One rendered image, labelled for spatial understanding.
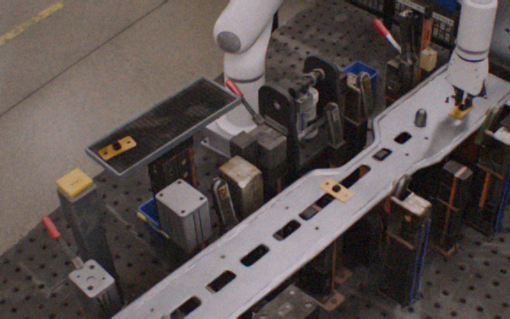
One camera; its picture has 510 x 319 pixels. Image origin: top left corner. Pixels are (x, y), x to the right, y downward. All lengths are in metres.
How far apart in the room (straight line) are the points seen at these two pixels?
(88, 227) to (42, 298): 0.41
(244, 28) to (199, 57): 2.01
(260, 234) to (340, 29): 1.35
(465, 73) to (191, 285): 0.88
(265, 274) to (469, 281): 0.64
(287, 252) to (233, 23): 0.66
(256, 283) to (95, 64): 2.63
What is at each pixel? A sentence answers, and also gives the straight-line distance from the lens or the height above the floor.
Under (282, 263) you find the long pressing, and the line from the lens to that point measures 1.67.
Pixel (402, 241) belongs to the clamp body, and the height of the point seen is 0.93.
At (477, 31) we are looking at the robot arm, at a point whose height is 1.28.
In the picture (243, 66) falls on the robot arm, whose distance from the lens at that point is 2.17.
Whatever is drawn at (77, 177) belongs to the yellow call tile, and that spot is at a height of 1.16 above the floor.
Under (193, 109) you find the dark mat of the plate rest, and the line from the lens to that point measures 1.82.
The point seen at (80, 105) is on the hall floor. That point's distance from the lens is 3.84.
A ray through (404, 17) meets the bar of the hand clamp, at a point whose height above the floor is 1.21.
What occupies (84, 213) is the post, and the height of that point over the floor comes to 1.09.
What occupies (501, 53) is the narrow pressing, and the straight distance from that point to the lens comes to 2.29.
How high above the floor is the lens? 2.29
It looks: 42 degrees down
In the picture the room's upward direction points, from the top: 4 degrees counter-clockwise
